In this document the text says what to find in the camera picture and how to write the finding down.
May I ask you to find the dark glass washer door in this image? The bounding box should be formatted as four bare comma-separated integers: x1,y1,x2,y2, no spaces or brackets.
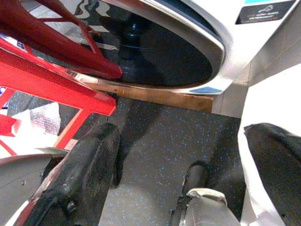
21,0,234,95

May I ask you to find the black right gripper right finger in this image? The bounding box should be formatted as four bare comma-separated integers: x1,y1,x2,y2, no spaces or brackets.
243,122,301,226

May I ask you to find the brown wooden board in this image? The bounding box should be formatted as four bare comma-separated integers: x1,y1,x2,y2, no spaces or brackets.
83,82,214,114

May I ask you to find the red plastic laundry basket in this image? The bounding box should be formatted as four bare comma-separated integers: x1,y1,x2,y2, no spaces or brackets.
0,0,124,156

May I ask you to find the blue sticker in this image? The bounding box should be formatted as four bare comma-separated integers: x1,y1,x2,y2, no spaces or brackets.
190,86,223,95

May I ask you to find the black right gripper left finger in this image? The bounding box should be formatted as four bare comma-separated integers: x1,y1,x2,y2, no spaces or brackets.
23,122,121,226

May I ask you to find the black label sticker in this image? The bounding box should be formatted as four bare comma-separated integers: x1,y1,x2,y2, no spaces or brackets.
235,0,296,25

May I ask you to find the white and black patterned cloth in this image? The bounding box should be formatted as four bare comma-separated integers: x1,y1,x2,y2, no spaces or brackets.
0,90,80,156

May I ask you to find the white front-load washing machine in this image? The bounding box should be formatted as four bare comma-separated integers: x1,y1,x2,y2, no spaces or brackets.
138,0,301,118

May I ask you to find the white garment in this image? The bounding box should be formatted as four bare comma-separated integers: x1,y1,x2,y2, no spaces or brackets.
237,65,301,226

